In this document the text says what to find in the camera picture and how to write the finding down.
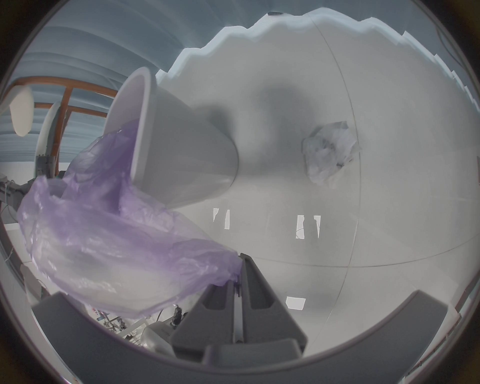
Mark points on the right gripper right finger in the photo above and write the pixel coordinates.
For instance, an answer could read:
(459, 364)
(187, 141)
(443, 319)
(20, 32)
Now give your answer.
(262, 311)

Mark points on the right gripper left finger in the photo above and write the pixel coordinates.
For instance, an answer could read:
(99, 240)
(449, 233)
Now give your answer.
(217, 318)

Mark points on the purple plastic bag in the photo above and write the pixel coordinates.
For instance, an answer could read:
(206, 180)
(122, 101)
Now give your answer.
(112, 240)

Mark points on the white trash bin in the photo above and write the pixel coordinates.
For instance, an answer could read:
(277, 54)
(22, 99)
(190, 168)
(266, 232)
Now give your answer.
(187, 157)

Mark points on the crumpled clear plastic wrapper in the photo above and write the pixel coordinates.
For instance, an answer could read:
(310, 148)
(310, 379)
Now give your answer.
(328, 153)

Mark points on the white chair with wooden legs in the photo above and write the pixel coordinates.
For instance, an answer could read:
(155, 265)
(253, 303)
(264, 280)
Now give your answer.
(21, 112)

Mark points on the pale blue curtain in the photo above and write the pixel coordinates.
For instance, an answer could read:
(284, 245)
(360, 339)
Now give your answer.
(93, 45)

